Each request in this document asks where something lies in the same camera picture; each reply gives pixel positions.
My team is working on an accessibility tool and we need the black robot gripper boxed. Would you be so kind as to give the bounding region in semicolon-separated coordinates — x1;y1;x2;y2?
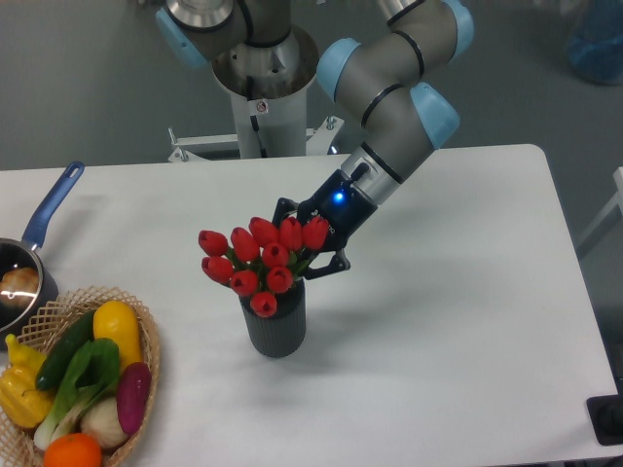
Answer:
272;168;377;280

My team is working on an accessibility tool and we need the red tulip bouquet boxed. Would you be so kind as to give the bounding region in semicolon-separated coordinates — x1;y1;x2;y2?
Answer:
198;216;329;318

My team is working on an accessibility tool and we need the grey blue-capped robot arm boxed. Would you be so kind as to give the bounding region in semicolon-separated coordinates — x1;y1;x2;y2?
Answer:
156;1;474;279

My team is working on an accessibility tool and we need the dark grey ribbed vase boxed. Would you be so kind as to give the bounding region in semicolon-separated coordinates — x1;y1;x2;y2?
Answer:
239;281;307;358

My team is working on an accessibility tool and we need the purple eggplant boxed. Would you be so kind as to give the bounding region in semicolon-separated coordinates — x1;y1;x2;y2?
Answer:
117;362;152;436

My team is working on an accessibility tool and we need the green cucumber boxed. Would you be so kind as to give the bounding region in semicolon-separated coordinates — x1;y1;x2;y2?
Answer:
35;310;95;391

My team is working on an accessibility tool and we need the green bok choy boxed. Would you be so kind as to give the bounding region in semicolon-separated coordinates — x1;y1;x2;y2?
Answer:
34;338;121;450

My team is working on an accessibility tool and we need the white garlic bulb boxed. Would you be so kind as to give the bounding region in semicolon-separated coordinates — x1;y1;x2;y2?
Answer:
80;397;128;449

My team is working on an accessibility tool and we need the bread roll in pan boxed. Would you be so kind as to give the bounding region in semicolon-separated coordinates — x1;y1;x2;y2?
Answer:
1;268;39;310

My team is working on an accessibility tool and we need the orange fruit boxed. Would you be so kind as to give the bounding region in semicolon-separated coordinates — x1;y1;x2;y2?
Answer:
44;433;103;467

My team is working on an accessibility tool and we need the yellow bell pepper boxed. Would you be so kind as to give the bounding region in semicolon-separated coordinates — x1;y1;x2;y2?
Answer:
1;334;55;429

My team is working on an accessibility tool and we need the blue translucent container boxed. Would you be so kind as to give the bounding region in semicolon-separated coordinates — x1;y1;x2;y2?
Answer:
566;0;622;86

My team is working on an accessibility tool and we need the black device at table edge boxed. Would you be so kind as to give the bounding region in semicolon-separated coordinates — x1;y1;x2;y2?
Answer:
586;395;622;446

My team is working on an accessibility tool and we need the woven wicker basket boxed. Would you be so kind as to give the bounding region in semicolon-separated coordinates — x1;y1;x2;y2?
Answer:
1;286;160;466

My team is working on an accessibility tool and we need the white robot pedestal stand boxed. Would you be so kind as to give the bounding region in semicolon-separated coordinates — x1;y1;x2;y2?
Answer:
168;25;345;162

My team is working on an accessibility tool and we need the blue-handled saucepan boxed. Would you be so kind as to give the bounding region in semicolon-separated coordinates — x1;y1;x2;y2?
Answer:
1;162;85;336

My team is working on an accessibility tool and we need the white frame at right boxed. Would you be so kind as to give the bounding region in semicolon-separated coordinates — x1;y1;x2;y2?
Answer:
575;167;622;260

